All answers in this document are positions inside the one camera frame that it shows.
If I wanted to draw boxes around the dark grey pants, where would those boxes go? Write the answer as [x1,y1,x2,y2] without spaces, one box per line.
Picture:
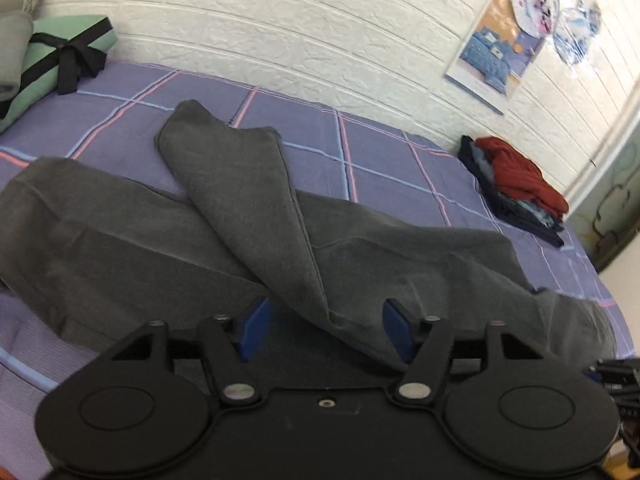
[1,101,616,369]

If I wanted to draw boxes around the dark blue folded clothes stack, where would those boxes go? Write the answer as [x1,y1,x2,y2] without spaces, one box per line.
[458,136,564,248]

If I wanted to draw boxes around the red folded garment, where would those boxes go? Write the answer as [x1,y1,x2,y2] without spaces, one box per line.
[474,136,568,220]

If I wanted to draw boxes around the purple plaid bed sheet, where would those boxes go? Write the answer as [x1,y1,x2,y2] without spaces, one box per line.
[0,58,637,480]

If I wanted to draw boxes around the grey folded garment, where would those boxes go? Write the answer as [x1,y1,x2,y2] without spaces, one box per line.
[0,0,40,102]

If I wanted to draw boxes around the bedding poster on wall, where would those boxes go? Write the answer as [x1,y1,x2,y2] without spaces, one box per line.
[445,0,546,115]

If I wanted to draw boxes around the green cushion with black strap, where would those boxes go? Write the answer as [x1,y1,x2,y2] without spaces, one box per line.
[1,14,117,130]

